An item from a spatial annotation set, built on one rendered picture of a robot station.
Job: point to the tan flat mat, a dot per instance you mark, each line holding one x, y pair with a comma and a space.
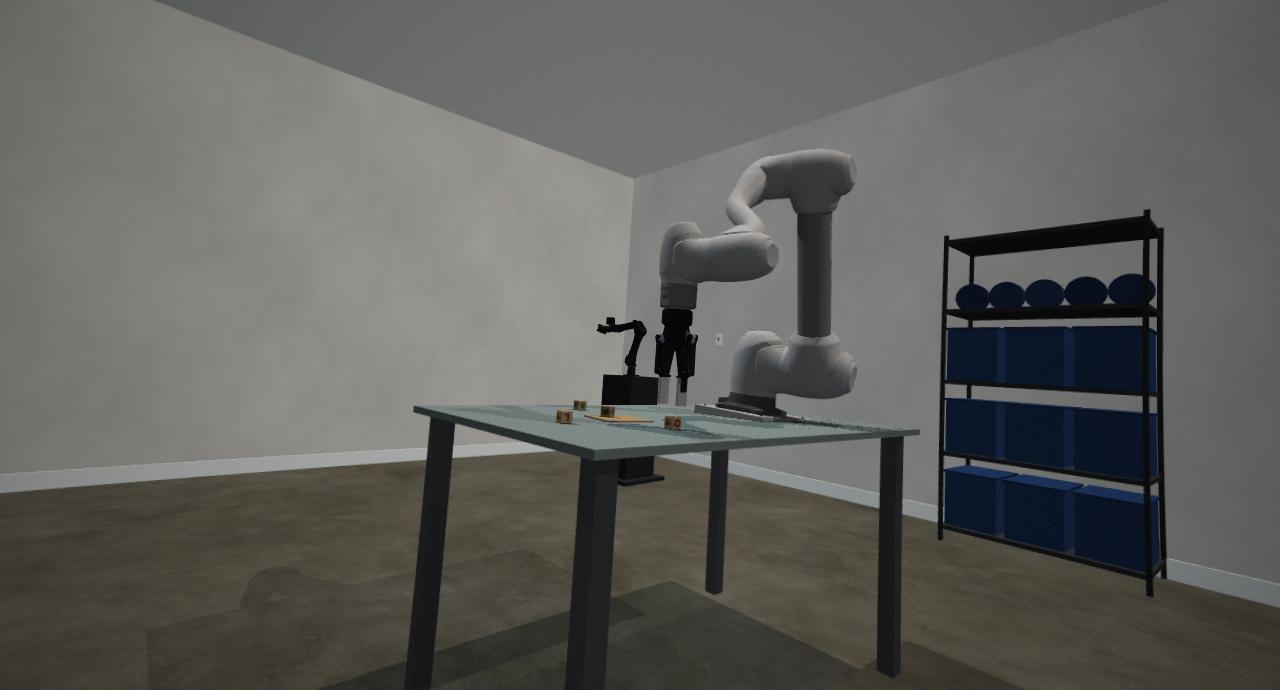
618, 418

